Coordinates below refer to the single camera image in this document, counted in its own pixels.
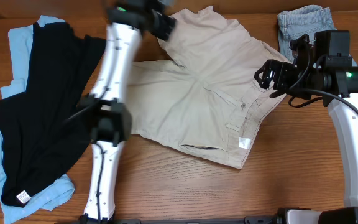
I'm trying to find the beige khaki shorts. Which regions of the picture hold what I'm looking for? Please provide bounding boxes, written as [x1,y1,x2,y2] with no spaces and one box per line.
[126,7,285,169]

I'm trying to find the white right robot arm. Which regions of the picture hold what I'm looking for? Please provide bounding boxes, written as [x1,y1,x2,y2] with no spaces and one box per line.
[244,57,358,224]

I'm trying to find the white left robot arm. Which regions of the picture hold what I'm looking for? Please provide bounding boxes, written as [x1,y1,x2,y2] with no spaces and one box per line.
[78,0,176,223]

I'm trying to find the light blue denim shorts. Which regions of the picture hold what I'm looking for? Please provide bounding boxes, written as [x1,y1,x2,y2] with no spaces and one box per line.
[277,4,358,68]

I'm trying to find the light blue shirt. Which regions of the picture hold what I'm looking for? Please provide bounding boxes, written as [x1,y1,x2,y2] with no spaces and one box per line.
[0,25,75,223]

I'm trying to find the black garment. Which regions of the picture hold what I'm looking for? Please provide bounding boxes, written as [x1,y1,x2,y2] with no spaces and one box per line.
[0,22,106,207]

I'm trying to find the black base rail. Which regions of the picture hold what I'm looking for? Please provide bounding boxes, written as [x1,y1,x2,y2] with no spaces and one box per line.
[54,215,281,224]

